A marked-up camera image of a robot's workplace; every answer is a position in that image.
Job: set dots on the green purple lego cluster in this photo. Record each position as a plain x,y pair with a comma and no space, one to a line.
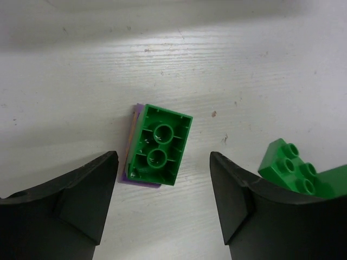
155,146

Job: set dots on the green stepped lego brick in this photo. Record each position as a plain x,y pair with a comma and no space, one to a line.
283,166

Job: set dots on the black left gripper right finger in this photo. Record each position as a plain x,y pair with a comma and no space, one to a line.
260,220

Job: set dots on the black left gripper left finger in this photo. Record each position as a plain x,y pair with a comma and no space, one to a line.
63,218

